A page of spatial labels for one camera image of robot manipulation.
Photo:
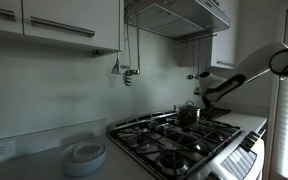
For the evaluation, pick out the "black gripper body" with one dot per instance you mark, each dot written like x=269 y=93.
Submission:
x=208 y=103

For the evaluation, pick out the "glass lid with steel knob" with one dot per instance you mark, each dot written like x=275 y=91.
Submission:
x=189 y=108

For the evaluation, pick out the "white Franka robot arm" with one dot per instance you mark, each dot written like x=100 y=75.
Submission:
x=257 y=63

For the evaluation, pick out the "black griddle tray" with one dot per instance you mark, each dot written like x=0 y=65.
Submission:
x=222 y=111

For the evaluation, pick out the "wide black stove grate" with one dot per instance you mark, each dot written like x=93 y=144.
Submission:
x=214 y=128
x=150 y=156

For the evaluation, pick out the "round gas burner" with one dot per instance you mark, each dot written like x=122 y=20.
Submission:
x=143 y=138
x=174 y=163
x=220 y=136

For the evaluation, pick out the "narrow black stove grate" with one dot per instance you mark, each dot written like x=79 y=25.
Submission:
x=177 y=140

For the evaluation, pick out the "silver range knob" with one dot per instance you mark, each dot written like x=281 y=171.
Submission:
x=214 y=176
x=255 y=135

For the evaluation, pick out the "black oven control display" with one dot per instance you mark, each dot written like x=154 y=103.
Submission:
x=239 y=163

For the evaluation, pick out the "stainless steel gas range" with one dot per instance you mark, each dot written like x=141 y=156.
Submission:
x=200 y=171

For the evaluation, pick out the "hanging dark slotted spoon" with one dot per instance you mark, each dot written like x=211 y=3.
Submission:
x=128 y=80

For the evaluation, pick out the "stainless range hood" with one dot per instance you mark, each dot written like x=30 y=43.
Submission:
x=170 y=20

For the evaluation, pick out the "hanging silver utensil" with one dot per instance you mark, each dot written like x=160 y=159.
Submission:
x=138 y=40

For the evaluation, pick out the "hanging metal spatula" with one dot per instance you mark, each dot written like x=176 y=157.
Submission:
x=116 y=70

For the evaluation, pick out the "small dark cabinet fixture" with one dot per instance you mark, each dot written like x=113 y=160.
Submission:
x=98 y=52

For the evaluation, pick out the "small white bowl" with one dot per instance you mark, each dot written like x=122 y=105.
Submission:
x=87 y=151

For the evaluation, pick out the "pale blue ceramic bowl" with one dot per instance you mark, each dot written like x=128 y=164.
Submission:
x=84 y=168

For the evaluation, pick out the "white upper cabinet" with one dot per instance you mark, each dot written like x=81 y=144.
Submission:
x=67 y=10

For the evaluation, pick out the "narrow white wall cabinet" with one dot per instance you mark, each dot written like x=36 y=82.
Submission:
x=224 y=50

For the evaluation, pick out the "metal wall utensil rail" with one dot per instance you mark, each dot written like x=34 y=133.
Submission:
x=197 y=38

